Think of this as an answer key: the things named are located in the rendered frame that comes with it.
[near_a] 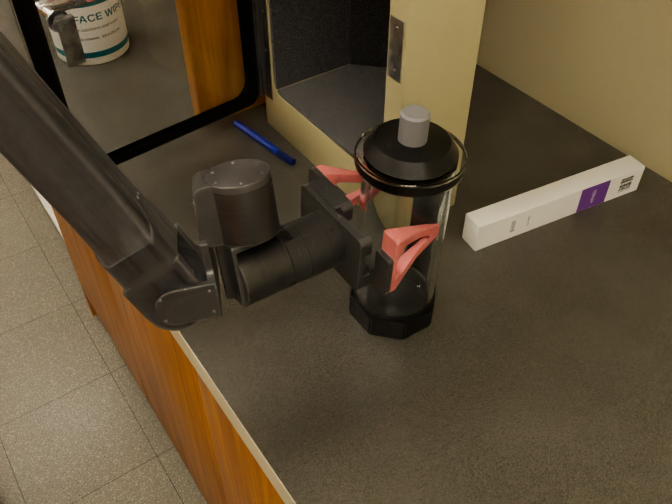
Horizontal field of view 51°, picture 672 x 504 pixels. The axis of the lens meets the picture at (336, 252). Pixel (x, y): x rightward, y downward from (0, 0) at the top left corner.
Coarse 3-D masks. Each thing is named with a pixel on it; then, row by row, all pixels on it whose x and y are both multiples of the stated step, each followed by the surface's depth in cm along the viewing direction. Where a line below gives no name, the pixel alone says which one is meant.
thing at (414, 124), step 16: (400, 112) 64; (416, 112) 64; (384, 128) 67; (400, 128) 64; (416, 128) 63; (432, 128) 67; (368, 144) 66; (384, 144) 65; (400, 144) 65; (416, 144) 65; (432, 144) 65; (448, 144) 65; (368, 160) 65; (384, 160) 64; (400, 160) 63; (416, 160) 63; (432, 160) 64; (448, 160) 65; (400, 176) 64; (416, 176) 63; (432, 176) 64
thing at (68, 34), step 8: (56, 16) 78; (64, 16) 78; (72, 16) 78; (56, 24) 77; (64, 24) 77; (72, 24) 78; (64, 32) 78; (72, 32) 78; (64, 40) 78; (72, 40) 79; (80, 40) 80; (64, 48) 79; (72, 48) 80; (80, 48) 80; (72, 56) 80; (80, 56) 81; (72, 64) 81
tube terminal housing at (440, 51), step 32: (416, 0) 70; (448, 0) 72; (480, 0) 75; (416, 32) 72; (448, 32) 75; (480, 32) 78; (416, 64) 75; (448, 64) 78; (416, 96) 78; (448, 96) 82; (288, 128) 105; (448, 128) 85; (320, 160) 100; (352, 160) 92
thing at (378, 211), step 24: (360, 144) 67; (456, 144) 68; (456, 168) 65; (360, 192) 70; (384, 192) 66; (360, 216) 71; (384, 216) 67; (408, 216) 67; (432, 216) 67; (432, 264) 73; (408, 288) 74; (432, 288) 77; (384, 312) 77; (408, 312) 77
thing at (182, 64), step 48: (48, 0) 76; (96, 0) 80; (144, 0) 84; (192, 0) 88; (96, 48) 83; (144, 48) 88; (192, 48) 92; (240, 48) 98; (96, 96) 87; (144, 96) 91; (192, 96) 97
